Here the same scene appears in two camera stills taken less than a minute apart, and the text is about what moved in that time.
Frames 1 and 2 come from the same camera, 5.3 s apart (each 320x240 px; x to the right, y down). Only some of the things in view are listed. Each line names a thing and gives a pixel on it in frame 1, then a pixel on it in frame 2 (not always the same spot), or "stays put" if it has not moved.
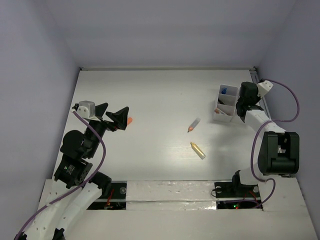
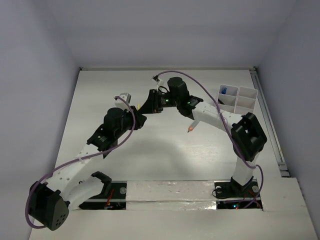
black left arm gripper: (105, 120) -> (138, 117)
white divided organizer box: (226, 103) stays put
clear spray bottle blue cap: (224, 91) stays put
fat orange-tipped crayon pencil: (192, 127) stays put
